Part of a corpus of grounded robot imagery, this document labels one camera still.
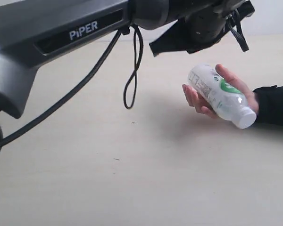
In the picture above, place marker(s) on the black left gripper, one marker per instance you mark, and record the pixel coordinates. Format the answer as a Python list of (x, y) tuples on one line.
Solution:
[(206, 27)]

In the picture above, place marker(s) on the green label bottle white cap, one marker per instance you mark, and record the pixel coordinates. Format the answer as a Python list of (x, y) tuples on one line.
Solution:
[(227, 101)]

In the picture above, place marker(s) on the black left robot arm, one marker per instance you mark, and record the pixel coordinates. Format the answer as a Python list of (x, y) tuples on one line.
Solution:
[(35, 32)]

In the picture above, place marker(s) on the person's open bare hand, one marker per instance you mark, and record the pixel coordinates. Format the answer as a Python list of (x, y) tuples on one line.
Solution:
[(194, 99)]

